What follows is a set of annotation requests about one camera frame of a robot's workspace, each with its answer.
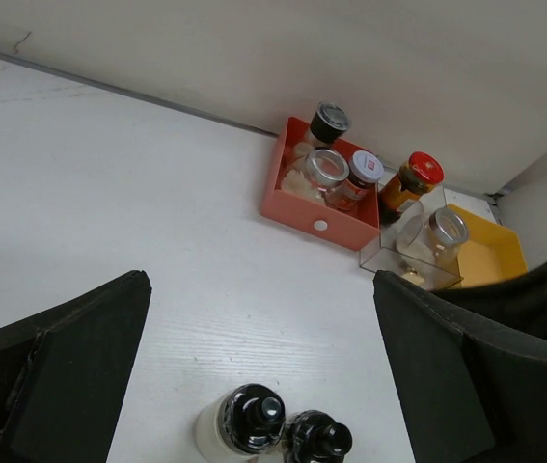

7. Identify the black-cap brown spice bottle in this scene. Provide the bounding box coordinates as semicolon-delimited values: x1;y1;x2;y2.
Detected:
281;410;353;463

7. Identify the silver-cap white spice shaker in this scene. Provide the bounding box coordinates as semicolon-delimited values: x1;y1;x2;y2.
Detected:
293;101;351;158

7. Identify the silver-lid clear glass jar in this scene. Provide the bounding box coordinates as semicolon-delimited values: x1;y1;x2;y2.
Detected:
280;149;349;205

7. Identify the black-cap white spice bottle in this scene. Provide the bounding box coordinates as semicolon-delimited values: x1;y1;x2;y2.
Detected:
194;383;286;462

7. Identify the red-lid dark sauce jar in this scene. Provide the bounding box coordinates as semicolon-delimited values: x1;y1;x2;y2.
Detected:
378;151;445;227

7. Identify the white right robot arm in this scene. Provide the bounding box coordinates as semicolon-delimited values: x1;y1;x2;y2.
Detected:
432;261;547;340

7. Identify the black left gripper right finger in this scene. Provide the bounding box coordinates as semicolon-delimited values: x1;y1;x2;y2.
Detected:
373;271;547;462

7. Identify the white-lid small brown jar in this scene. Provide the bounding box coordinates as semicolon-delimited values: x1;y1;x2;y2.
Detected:
327;150;384;212

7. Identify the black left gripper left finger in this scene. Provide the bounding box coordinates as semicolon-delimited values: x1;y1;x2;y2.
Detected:
0;270;151;462

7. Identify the clear plastic bin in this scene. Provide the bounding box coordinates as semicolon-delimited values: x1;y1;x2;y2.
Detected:
359;187;462;290

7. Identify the yellow plastic bin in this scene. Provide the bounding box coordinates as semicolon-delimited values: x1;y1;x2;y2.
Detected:
448;204;528;288

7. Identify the red plastic bin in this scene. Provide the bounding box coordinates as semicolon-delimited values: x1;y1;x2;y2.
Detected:
260;117;380;251

